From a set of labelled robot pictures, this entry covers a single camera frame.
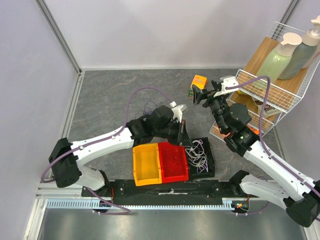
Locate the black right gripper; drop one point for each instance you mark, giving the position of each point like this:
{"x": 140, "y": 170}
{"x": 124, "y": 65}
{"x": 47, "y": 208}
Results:
{"x": 206, "y": 95}

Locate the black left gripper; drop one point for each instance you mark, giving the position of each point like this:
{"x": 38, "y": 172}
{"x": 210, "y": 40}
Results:
{"x": 182, "y": 138}

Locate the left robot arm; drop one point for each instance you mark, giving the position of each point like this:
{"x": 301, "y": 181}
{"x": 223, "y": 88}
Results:
{"x": 68, "y": 159}

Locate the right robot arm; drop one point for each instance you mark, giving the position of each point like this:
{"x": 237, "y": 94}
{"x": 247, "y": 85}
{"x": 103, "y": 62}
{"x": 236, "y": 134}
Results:
{"x": 295, "y": 192}

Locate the orange green carton box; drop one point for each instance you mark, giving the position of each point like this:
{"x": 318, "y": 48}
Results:
{"x": 199, "y": 81}

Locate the red plastic bin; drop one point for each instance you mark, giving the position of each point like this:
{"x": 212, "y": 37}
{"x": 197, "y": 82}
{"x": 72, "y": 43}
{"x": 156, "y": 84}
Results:
{"x": 173, "y": 163}

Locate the black plastic bin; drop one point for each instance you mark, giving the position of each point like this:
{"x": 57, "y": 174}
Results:
{"x": 201, "y": 163}

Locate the yellow plastic bin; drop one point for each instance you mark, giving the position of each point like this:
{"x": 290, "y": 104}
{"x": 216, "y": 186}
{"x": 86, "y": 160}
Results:
{"x": 146, "y": 165}

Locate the orange snack packets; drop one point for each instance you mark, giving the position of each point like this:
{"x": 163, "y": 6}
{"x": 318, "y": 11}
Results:
{"x": 256, "y": 131}

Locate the brown snack packet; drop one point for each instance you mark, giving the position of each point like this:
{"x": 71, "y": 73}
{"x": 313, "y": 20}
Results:
{"x": 267, "y": 110}

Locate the light green pump bottle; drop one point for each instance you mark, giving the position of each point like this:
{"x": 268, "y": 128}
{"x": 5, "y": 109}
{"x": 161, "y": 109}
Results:
{"x": 279, "y": 57}

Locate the dark green pump bottle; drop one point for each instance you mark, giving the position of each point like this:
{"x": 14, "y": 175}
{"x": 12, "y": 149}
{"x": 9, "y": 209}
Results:
{"x": 298, "y": 60}

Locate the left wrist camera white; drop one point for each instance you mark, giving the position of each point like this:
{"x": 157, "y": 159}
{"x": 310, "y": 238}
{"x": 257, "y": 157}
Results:
{"x": 177, "y": 111}

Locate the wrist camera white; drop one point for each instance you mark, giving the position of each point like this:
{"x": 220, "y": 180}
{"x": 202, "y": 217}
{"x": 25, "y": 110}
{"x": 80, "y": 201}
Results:
{"x": 226, "y": 85}
{"x": 177, "y": 111}

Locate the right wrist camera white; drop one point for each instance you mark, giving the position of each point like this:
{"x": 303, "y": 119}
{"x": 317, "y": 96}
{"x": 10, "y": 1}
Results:
{"x": 226, "y": 85}

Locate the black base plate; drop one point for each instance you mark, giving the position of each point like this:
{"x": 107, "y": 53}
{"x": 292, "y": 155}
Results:
{"x": 125, "y": 188}

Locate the white wire shelf rack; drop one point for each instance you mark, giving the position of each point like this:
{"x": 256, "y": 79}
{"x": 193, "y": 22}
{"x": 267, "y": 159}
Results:
{"x": 283, "y": 95}

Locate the aluminium corner post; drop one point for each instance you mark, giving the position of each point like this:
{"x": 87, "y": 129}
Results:
{"x": 58, "y": 34}

